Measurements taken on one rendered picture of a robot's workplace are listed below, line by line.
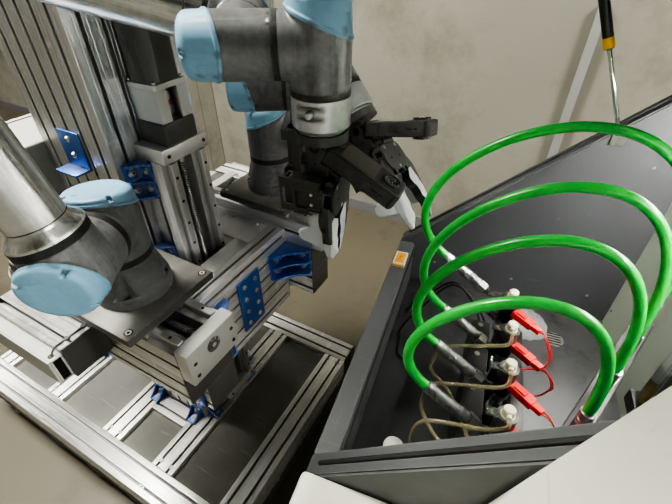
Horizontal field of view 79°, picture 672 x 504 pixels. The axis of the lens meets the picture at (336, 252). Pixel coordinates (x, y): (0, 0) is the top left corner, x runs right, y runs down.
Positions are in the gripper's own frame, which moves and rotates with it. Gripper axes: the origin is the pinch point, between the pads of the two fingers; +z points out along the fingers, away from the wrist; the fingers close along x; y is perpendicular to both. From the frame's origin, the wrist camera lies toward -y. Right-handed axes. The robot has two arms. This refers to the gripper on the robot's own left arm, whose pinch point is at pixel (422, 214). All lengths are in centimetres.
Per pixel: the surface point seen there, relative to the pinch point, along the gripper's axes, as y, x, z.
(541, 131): -21.4, 0.9, -2.8
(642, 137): -30.5, -1.2, 4.0
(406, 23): 34, -167, -83
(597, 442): -18.4, 30.6, 21.7
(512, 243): -15.3, 14.7, 6.8
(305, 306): 131, -93, 23
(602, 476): -18.5, 33.4, 22.5
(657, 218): -28.2, 4.5, 12.7
